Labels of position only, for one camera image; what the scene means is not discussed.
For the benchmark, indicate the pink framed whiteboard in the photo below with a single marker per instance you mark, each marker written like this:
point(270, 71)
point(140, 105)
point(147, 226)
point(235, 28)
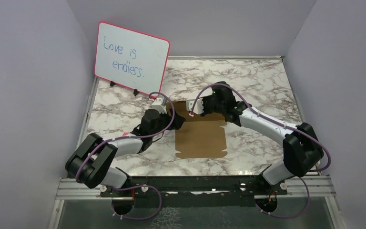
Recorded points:
point(130, 58)

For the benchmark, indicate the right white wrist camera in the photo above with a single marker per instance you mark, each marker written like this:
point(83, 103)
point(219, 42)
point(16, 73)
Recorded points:
point(194, 107)

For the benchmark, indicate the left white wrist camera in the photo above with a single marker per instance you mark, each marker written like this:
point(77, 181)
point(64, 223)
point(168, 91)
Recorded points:
point(159, 105)

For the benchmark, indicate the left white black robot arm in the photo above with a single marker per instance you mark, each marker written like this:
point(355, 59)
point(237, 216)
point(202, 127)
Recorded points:
point(90, 164)

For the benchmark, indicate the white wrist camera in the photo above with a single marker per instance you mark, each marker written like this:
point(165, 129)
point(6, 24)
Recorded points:
point(194, 107)
point(159, 105)

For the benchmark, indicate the brown cardboard box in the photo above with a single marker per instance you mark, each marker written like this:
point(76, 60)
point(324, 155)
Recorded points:
point(200, 137)

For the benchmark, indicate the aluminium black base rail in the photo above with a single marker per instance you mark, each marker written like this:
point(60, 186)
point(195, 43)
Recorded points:
point(197, 191)

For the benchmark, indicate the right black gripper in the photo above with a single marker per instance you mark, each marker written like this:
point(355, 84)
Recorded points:
point(205, 98)

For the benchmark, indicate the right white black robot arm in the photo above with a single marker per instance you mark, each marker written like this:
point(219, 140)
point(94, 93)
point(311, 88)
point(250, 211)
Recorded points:
point(301, 148)

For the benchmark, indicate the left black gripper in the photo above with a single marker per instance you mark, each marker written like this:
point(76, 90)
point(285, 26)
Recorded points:
point(177, 121)

